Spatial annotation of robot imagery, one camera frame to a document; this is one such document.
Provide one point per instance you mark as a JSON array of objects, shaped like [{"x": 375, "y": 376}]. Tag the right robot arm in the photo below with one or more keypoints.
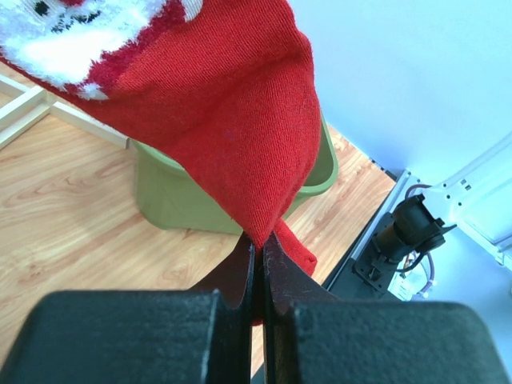
[{"x": 476, "y": 199}]

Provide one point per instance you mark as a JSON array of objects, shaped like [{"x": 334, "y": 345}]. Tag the olive green plastic basket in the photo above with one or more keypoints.
[{"x": 168, "y": 198}]

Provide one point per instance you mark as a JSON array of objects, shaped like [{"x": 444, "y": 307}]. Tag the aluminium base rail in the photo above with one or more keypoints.
[{"x": 392, "y": 257}]

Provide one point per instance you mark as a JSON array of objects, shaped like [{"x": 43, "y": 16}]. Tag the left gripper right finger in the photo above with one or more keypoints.
[{"x": 311, "y": 336}]

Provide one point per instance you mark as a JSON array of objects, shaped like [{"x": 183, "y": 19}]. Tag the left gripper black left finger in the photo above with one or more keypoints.
[{"x": 199, "y": 335}]

